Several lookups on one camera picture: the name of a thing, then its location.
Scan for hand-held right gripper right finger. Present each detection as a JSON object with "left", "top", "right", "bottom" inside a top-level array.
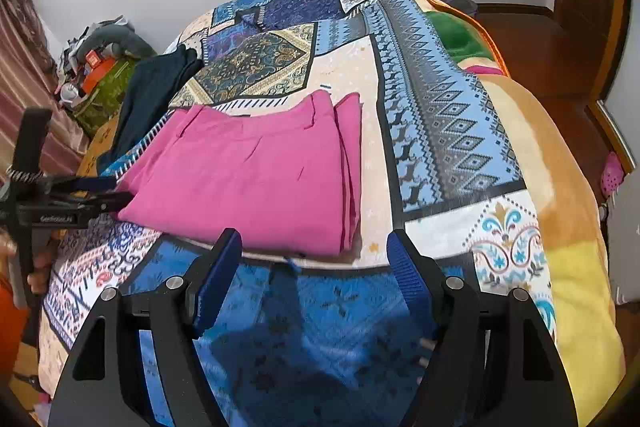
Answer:
[{"left": 387, "top": 229, "right": 576, "bottom": 427}]

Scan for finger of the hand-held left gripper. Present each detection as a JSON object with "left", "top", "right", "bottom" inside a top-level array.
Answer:
[
  {"left": 60, "top": 192, "right": 134, "bottom": 221},
  {"left": 50, "top": 176, "right": 117, "bottom": 196}
]

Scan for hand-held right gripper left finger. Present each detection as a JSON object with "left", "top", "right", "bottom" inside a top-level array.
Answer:
[{"left": 48, "top": 228, "right": 243, "bottom": 427}]

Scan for pink pants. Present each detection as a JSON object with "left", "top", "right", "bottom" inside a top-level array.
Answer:
[{"left": 116, "top": 89, "right": 364, "bottom": 258}]

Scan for dark navy pants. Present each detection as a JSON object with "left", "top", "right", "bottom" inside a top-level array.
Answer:
[{"left": 97, "top": 46, "right": 205, "bottom": 174}]

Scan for person's left hand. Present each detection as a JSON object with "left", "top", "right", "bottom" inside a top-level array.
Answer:
[{"left": 27, "top": 252, "right": 55, "bottom": 295}]

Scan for yellow flowered bed sheet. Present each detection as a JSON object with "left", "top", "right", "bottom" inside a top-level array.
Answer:
[{"left": 76, "top": 111, "right": 124, "bottom": 180}]

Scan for green printed storage box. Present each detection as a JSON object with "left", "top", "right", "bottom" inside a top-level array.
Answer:
[{"left": 70, "top": 57, "right": 137, "bottom": 138}]

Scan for person's orange clothing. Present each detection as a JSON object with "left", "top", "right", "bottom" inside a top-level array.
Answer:
[{"left": 0, "top": 279, "right": 31, "bottom": 360}]

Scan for orange box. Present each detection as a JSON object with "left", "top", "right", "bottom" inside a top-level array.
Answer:
[{"left": 80, "top": 51, "right": 119, "bottom": 94}]

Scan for pile of clothes clutter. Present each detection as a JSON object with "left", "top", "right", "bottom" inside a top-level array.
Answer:
[{"left": 55, "top": 19, "right": 131, "bottom": 105}]

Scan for pink striped curtain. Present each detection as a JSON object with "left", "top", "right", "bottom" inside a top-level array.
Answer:
[{"left": 0, "top": 0, "right": 87, "bottom": 160}]

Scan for grey plush toy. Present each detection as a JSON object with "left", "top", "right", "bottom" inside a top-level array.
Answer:
[{"left": 82, "top": 24, "right": 157, "bottom": 58}]

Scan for orange plush blanket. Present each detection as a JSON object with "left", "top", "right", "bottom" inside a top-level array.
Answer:
[{"left": 400, "top": 0, "right": 627, "bottom": 427}]

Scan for blue patchwork printed blanket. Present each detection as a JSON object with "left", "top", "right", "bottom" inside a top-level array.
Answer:
[{"left": 37, "top": 0, "right": 557, "bottom": 427}]

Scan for pink slipper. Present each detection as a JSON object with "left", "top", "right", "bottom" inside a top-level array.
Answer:
[{"left": 600, "top": 151, "right": 626, "bottom": 198}]

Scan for grey bag on floor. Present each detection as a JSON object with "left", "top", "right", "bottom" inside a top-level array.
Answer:
[{"left": 425, "top": 0, "right": 479, "bottom": 16}]

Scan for white wardrobe door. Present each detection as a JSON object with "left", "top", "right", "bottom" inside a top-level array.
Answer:
[{"left": 597, "top": 0, "right": 640, "bottom": 162}]

